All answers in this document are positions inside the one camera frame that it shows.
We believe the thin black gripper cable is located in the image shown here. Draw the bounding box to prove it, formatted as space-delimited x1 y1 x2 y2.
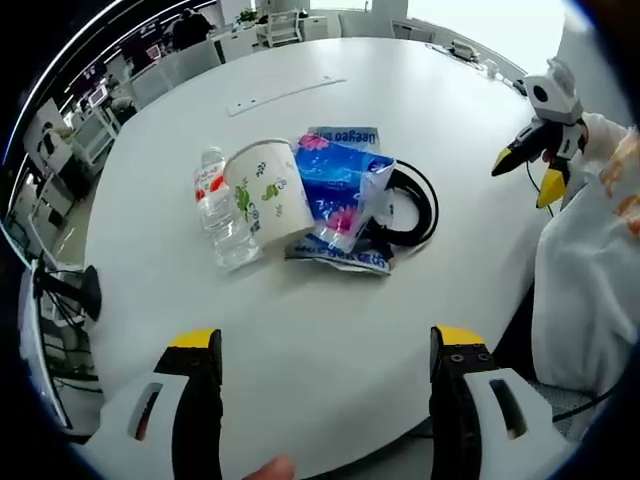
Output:
523 158 556 217

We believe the white device on table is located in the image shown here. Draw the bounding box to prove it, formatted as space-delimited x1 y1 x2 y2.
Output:
449 39 482 60

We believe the white round table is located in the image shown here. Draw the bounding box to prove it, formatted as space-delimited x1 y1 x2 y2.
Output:
82 37 566 480

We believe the blue floral tissue pack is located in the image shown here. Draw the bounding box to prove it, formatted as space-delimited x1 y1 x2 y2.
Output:
293 133 397 251

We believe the clear plastic water bottle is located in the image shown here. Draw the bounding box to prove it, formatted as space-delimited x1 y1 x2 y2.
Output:
193 146 261 269

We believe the white chair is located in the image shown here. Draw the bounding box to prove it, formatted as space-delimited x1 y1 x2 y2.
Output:
256 9 305 49

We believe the black monitor stand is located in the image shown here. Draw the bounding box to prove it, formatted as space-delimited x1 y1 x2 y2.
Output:
29 264 104 322

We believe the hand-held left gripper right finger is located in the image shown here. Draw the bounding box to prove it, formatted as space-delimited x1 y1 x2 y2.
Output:
428 323 576 480

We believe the white flat strip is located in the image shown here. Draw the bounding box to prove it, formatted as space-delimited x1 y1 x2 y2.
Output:
228 74 347 117

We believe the grey chair seat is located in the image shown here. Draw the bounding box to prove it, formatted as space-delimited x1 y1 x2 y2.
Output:
524 377 601 442

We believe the blue printed packet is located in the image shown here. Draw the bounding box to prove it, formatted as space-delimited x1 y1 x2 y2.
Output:
284 126 392 277

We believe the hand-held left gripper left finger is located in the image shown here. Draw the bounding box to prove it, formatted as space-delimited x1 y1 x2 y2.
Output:
87 327 224 480

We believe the white printed paper cup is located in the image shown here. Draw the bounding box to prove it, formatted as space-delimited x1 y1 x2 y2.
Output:
222 138 316 249

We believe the person's left hand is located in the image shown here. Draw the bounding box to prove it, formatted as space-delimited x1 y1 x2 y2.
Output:
244 455 296 480

